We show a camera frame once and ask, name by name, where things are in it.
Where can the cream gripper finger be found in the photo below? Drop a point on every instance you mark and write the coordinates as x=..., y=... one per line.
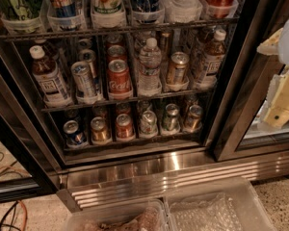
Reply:
x=277, y=111
x=270, y=45

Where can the silver redbull can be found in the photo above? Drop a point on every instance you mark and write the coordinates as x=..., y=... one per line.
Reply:
x=82, y=76
x=88, y=56

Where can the gold can bottom right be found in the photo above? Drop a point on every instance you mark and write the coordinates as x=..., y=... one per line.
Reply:
x=193, y=117

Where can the gold can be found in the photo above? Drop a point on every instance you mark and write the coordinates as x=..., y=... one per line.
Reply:
x=100, y=130
x=193, y=117

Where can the gold can middle shelf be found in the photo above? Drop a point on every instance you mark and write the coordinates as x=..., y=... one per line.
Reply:
x=177, y=68

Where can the water bottle top shelf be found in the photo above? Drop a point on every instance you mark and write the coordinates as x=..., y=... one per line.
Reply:
x=182, y=11

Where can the green-silver can bottom shelf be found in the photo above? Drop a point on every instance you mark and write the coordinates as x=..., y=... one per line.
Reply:
x=170, y=118

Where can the silver can bottom shelf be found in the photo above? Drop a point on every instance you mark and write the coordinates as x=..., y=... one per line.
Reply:
x=148, y=124

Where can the front red coca-cola can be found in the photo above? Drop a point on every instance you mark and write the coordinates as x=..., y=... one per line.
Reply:
x=118, y=77

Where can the red coca-cola can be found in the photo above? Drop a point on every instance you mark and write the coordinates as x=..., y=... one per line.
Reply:
x=116, y=52
x=118, y=77

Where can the red can bottom shelf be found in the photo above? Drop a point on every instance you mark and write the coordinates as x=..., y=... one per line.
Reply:
x=124, y=126

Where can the gold can bottom left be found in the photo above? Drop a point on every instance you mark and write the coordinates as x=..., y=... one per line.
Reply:
x=100, y=130

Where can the redbull can top shelf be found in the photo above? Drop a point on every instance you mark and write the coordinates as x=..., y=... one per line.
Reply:
x=62, y=0

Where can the blue pepsi can bottom shelf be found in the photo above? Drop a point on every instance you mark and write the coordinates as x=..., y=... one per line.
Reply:
x=74, y=135

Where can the green can top shelf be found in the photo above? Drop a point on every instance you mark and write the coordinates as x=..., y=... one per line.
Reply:
x=19, y=2

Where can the right tea bottle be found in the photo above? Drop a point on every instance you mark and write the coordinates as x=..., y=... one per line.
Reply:
x=211, y=58

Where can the tea bottle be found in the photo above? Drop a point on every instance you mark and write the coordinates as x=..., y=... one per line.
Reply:
x=49, y=78
x=211, y=58

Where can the clear water bottle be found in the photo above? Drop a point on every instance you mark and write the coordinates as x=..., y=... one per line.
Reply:
x=150, y=59

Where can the right clear plastic bin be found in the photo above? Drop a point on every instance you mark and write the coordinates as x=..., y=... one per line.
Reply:
x=223, y=205

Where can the clear plastic bin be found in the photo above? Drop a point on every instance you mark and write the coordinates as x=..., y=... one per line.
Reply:
x=223, y=205
x=145, y=215

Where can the left clear plastic bin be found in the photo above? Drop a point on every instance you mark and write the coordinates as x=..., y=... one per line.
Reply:
x=145, y=215

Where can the front left tea bottle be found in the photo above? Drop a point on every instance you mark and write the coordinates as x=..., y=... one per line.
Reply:
x=49, y=78

